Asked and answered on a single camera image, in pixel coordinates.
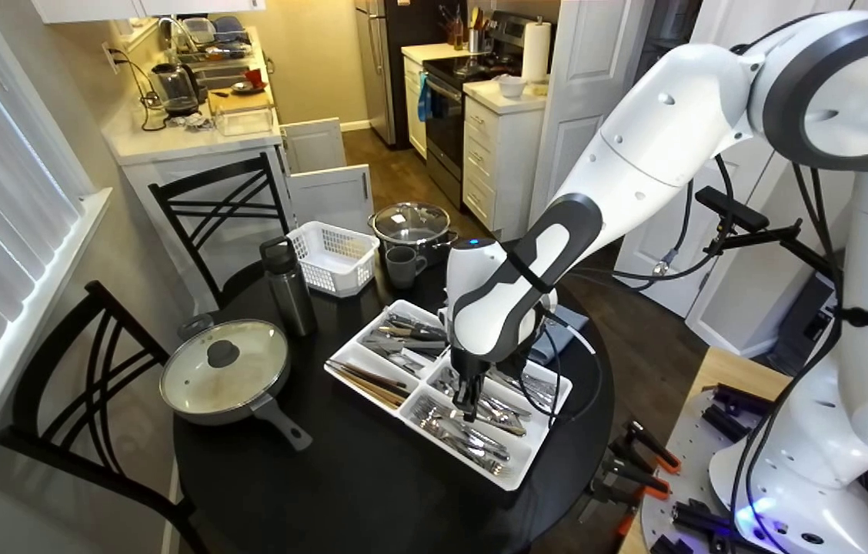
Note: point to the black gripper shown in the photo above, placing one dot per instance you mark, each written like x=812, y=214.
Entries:
x=477, y=370

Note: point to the white plastic basket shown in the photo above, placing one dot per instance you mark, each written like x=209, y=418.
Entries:
x=338, y=268

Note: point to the dish drying rack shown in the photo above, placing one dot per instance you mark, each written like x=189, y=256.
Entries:
x=220, y=58

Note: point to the black kitchen stove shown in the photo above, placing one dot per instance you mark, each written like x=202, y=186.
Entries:
x=447, y=112

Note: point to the white panel door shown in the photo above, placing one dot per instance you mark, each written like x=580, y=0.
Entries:
x=590, y=62

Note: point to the steel forks bundle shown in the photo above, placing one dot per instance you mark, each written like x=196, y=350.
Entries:
x=502, y=415

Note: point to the robot stand table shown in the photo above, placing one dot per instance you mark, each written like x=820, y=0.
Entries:
x=731, y=367

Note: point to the grey frying pan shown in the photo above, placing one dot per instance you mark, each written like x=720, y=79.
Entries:
x=285, y=423

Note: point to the glass pot lid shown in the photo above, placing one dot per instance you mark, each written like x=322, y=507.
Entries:
x=411, y=222

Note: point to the white paper towel roll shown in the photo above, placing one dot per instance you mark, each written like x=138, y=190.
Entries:
x=536, y=51

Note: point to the white plastic cutlery tray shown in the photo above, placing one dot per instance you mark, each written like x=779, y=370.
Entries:
x=416, y=399

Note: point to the stainless steel pot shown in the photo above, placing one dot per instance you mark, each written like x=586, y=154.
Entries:
x=442, y=250

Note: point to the white kitchen counter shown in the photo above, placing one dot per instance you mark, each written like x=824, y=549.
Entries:
x=189, y=139

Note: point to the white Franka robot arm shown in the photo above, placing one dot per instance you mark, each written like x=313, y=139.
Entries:
x=661, y=143

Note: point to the black crossback wooden chair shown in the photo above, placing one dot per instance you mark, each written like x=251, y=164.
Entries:
x=37, y=370
x=220, y=194

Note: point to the blue black bar clamp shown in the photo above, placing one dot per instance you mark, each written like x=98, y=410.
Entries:
x=742, y=410
x=706, y=525

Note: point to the white window sill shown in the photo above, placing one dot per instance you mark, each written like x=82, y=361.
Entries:
x=36, y=341

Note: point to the glass frying pan lid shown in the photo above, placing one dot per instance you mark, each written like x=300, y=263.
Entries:
x=224, y=366

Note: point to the dark refrigerator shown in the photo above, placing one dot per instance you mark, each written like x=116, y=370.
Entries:
x=393, y=72

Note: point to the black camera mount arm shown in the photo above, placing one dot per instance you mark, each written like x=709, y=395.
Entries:
x=738, y=216

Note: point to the steel spoons bundle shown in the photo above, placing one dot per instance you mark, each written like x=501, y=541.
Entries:
x=455, y=446

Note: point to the grey ceramic mug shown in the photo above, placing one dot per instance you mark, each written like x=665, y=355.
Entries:
x=406, y=265

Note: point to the white base cabinet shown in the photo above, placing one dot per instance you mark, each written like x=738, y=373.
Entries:
x=501, y=143

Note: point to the black orange bar clamp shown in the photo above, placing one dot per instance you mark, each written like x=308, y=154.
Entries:
x=652, y=446
x=635, y=479

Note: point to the blue waffle-weave towel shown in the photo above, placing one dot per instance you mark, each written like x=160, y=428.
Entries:
x=571, y=330

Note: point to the black insulated water bottle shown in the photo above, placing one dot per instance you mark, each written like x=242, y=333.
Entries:
x=290, y=294

